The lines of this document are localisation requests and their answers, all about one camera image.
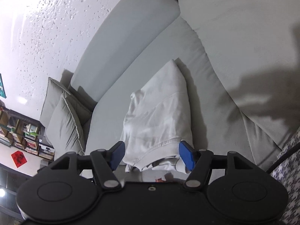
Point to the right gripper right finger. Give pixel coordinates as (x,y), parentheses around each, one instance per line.
(186,152)

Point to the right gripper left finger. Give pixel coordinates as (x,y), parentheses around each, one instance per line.
(116,154)

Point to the white t-shirt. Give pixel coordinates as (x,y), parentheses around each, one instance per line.
(158,119)

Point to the grey throw pillow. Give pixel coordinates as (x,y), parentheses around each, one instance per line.
(54,91)
(65,130)

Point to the bookshelf with items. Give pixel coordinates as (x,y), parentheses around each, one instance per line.
(25,133)

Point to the patterned blue white rug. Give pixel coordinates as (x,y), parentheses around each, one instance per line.
(288,174)

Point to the grey sofa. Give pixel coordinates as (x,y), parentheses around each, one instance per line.
(239,58)

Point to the red paper wall decoration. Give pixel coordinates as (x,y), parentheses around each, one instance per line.
(19,158)

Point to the teal wall poster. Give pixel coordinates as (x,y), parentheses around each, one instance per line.
(2,89)

